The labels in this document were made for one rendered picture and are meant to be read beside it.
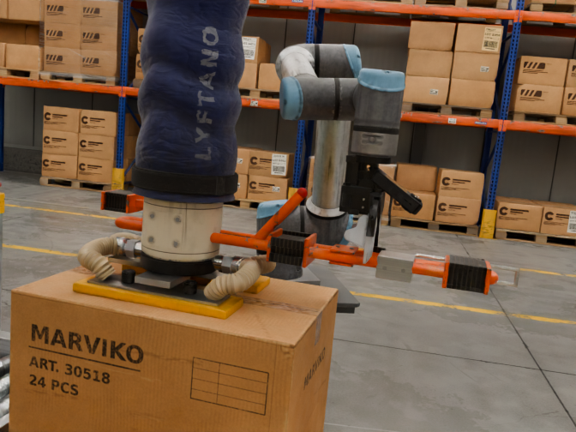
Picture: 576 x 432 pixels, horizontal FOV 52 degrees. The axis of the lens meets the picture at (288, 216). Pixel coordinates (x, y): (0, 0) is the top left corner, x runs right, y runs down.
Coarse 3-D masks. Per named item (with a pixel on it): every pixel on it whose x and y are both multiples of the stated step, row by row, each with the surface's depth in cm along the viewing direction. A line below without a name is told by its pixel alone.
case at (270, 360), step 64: (64, 320) 116; (128, 320) 112; (192, 320) 111; (256, 320) 114; (320, 320) 123; (64, 384) 118; (128, 384) 114; (192, 384) 110; (256, 384) 107; (320, 384) 134
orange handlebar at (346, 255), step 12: (132, 228) 129; (216, 240) 124; (228, 240) 123; (240, 240) 122; (252, 240) 122; (264, 240) 122; (312, 252) 118; (324, 252) 118; (336, 252) 117; (348, 252) 116; (360, 252) 120; (336, 264) 117; (348, 264) 117; (360, 264) 116; (372, 264) 115; (420, 264) 114; (432, 264) 116; (444, 264) 116; (432, 276) 113; (492, 276) 110
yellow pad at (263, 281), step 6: (138, 258) 145; (138, 270) 138; (144, 270) 138; (216, 270) 139; (264, 276) 140; (198, 282) 134; (204, 282) 134; (258, 282) 134; (264, 282) 136; (252, 288) 131; (258, 288) 131
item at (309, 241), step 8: (272, 232) 121; (280, 232) 125; (288, 232) 127; (296, 232) 126; (272, 240) 118; (280, 240) 118; (288, 240) 117; (296, 240) 117; (304, 240) 117; (312, 240) 121; (272, 248) 119; (280, 248) 119; (288, 248) 118; (296, 248) 117; (304, 248) 118; (272, 256) 119; (280, 256) 118; (288, 256) 118; (296, 256) 118; (304, 256) 118; (288, 264) 118; (296, 264) 118; (304, 264) 118
